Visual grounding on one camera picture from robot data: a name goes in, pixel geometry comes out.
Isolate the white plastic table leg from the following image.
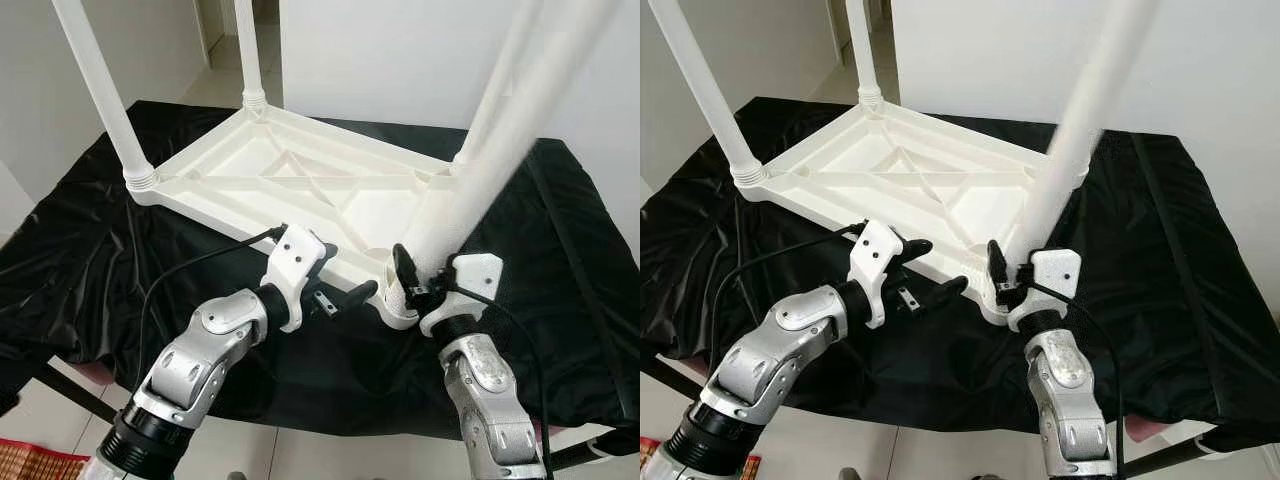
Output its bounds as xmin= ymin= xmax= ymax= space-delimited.
xmin=845 ymin=0 xmax=886 ymax=109
xmin=50 ymin=0 xmax=161 ymax=191
xmin=648 ymin=0 xmax=769 ymax=188
xmin=400 ymin=0 xmax=623 ymax=293
xmin=1055 ymin=128 xmax=1093 ymax=191
xmin=452 ymin=0 xmax=548 ymax=171
xmin=233 ymin=0 xmax=269 ymax=111
xmin=1003 ymin=0 xmax=1166 ymax=269

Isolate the black table cloth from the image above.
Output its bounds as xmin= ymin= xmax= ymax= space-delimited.
xmin=640 ymin=95 xmax=1280 ymax=453
xmin=0 ymin=100 xmax=641 ymax=443

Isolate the black metal table leg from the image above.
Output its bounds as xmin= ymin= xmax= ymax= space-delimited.
xmin=545 ymin=440 xmax=613 ymax=472
xmin=640 ymin=350 xmax=707 ymax=397
xmin=1120 ymin=440 xmax=1217 ymax=477
xmin=35 ymin=360 xmax=121 ymax=426

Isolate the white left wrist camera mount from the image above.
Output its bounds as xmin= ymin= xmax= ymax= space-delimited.
xmin=262 ymin=225 xmax=329 ymax=331
xmin=848 ymin=220 xmax=907 ymax=329

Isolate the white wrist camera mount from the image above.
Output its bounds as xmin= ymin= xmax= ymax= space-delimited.
xmin=1008 ymin=248 xmax=1083 ymax=331
xmin=848 ymin=220 xmax=907 ymax=329
xmin=420 ymin=253 xmax=503 ymax=336
xmin=262 ymin=225 xmax=329 ymax=331

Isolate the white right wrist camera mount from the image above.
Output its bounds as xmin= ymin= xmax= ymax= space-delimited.
xmin=420 ymin=253 xmax=503 ymax=336
xmin=1008 ymin=248 xmax=1083 ymax=331

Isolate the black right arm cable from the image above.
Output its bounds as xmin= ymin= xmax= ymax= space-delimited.
xmin=445 ymin=285 xmax=554 ymax=480
xmin=1030 ymin=282 xmax=1127 ymax=480

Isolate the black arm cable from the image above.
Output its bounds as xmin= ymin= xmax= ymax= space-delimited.
xmin=445 ymin=285 xmax=554 ymax=480
xmin=135 ymin=225 xmax=291 ymax=393
xmin=710 ymin=222 xmax=869 ymax=349
xmin=1030 ymin=282 xmax=1127 ymax=480

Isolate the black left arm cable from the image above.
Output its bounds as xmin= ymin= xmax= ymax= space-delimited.
xmin=710 ymin=222 xmax=869 ymax=349
xmin=135 ymin=225 xmax=291 ymax=393

